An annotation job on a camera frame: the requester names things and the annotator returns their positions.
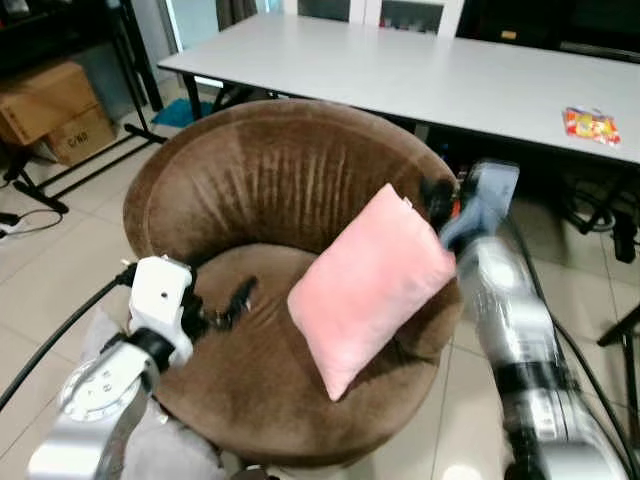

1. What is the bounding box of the grey pillow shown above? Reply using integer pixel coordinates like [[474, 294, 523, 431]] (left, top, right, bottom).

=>
[[80, 310, 229, 480]]

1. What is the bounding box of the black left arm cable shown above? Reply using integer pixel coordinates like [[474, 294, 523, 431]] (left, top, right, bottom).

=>
[[0, 265, 136, 411]]

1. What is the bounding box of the pink pillow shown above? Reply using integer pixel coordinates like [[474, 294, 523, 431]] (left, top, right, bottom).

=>
[[287, 183, 458, 402]]

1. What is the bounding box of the blue floor mat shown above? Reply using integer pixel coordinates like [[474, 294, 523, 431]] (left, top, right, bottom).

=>
[[152, 97, 216, 128]]

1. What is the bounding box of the black metal rack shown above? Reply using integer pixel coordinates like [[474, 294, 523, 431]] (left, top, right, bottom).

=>
[[0, 0, 168, 216]]

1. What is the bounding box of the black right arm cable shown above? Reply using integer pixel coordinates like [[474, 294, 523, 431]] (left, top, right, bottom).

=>
[[510, 222, 638, 480]]

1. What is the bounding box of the long white table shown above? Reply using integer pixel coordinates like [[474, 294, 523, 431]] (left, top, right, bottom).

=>
[[158, 12, 640, 166]]

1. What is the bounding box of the white chair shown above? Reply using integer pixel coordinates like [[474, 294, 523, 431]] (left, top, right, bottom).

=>
[[283, 0, 367, 23], [364, 0, 466, 37]]

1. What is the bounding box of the large plain cardboard box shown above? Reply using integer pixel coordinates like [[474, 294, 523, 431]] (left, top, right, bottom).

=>
[[0, 60, 101, 147]]

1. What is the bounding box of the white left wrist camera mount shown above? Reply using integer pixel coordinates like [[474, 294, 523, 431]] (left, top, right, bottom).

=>
[[128, 256, 196, 346]]

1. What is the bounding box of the red yellow snack packet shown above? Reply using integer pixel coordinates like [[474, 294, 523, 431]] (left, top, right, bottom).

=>
[[562, 106, 622, 147]]

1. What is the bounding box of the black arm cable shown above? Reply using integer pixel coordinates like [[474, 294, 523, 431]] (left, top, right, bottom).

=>
[[0, 265, 136, 411], [510, 222, 638, 480]]

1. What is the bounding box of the black metal stand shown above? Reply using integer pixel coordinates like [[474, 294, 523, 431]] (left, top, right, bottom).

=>
[[598, 300, 640, 421]]

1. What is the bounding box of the brown round velvet sofa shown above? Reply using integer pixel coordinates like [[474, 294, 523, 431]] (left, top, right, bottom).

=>
[[122, 97, 466, 469]]

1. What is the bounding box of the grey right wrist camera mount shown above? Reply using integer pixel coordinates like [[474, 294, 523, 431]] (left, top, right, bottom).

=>
[[440, 160, 521, 251]]

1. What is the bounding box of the small printed cardboard box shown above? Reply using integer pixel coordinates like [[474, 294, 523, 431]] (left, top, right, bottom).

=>
[[45, 105, 119, 166]]

